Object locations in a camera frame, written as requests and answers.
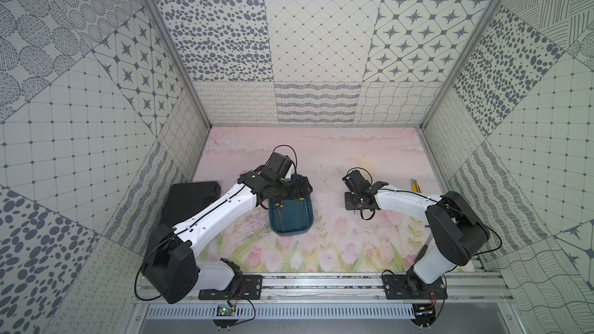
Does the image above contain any teal plastic storage box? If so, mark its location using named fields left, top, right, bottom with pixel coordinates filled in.
left=268, top=175, right=314, bottom=237

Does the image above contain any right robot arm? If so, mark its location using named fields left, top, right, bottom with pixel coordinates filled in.
left=343, top=169, right=490, bottom=285

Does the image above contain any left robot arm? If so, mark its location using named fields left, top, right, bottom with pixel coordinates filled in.
left=137, top=152, right=298, bottom=304

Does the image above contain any black tool case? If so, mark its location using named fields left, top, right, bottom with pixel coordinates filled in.
left=159, top=182, right=221, bottom=227

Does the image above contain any yellow utility knife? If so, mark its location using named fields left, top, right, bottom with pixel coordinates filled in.
left=411, top=179, right=422, bottom=193

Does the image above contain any green circuit board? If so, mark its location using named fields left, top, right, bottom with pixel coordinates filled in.
left=216, top=305, right=235, bottom=317

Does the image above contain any right controller board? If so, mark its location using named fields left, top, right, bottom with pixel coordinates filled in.
left=411, top=305, right=436, bottom=328

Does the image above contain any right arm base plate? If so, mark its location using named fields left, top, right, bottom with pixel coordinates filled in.
left=381, top=274, right=448, bottom=300

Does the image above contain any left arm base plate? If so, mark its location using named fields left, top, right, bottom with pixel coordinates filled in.
left=199, top=275, right=264, bottom=301

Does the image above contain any white slotted cable duct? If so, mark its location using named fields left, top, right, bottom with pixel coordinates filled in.
left=146, top=303, right=414, bottom=320

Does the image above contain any aluminium rail frame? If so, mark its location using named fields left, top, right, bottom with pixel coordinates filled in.
left=131, top=271, right=514, bottom=305

